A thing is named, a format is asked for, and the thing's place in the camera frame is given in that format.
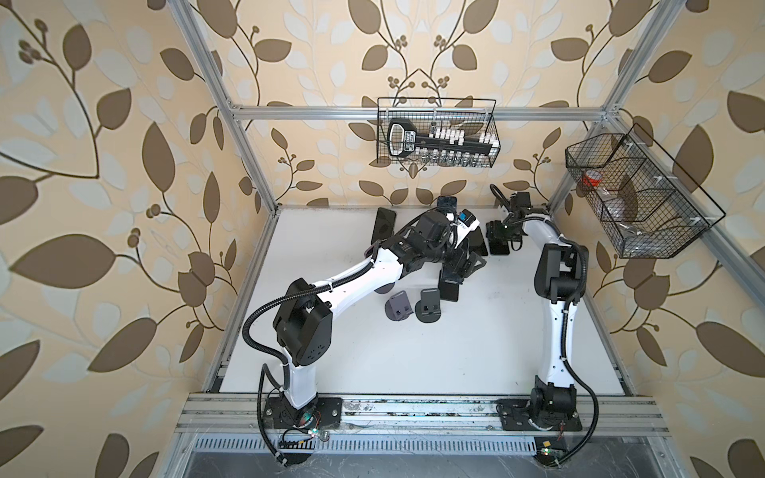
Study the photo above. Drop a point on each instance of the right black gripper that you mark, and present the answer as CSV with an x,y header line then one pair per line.
x,y
494,231

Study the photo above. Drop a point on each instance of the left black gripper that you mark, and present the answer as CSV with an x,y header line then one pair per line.
x,y
469,264

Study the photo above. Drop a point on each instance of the black phone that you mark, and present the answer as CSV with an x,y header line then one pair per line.
x,y
476,242

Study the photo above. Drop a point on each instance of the green phone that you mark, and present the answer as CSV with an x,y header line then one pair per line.
x,y
499,247

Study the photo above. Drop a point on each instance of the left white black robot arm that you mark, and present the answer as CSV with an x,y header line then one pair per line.
x,y
297,328

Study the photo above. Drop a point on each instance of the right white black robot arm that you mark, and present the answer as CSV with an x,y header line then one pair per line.
x,y
560,281

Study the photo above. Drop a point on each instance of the front right black stand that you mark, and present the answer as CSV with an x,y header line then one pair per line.
x,y
428,310

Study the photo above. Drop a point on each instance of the front left purple stand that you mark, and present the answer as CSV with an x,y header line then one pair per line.
x,y
398,307

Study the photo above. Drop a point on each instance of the purple round stand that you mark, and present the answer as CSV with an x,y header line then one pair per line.
x,y
385,289

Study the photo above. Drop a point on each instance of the red capped clear item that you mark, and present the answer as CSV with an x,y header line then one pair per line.
x,y
591,179

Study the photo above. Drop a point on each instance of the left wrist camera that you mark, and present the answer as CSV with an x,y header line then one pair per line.
x,y
465,222

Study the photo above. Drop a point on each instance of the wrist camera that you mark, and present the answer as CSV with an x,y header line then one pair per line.
x,y
519,206
465,222

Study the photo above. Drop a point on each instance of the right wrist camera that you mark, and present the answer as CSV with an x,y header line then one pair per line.
x,y
519,206

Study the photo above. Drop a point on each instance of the back wire basket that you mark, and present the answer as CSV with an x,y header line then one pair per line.
x,y
474,116

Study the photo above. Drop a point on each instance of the wire basket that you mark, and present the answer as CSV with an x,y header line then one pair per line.
x,y
650,203
474,116

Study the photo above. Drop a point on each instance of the right wire basket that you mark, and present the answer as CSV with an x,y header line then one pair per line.
x,y
650,203

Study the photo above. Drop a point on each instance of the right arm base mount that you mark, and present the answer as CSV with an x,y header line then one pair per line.
x,y
538,415

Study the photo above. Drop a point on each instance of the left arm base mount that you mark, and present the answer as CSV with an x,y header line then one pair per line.
x,y
302,413

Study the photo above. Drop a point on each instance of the front aluminium rail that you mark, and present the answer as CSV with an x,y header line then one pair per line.
x,y
409,425

